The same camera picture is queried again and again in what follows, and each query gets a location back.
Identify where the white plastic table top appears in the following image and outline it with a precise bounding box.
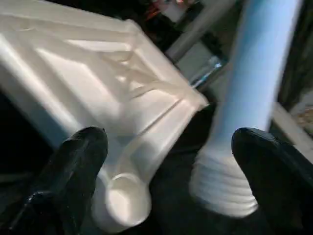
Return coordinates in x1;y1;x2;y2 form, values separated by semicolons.
0;0;210;234

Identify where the white plastic table leg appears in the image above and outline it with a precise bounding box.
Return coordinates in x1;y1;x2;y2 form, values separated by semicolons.
189;0;304;218

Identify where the black work mat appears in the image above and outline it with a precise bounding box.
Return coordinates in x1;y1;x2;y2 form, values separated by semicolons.
0;91;313;235

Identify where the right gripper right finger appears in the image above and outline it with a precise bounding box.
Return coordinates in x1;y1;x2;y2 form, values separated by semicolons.
231;127;313;235

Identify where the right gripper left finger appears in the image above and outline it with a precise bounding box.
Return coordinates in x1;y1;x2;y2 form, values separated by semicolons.
0;126;109;235

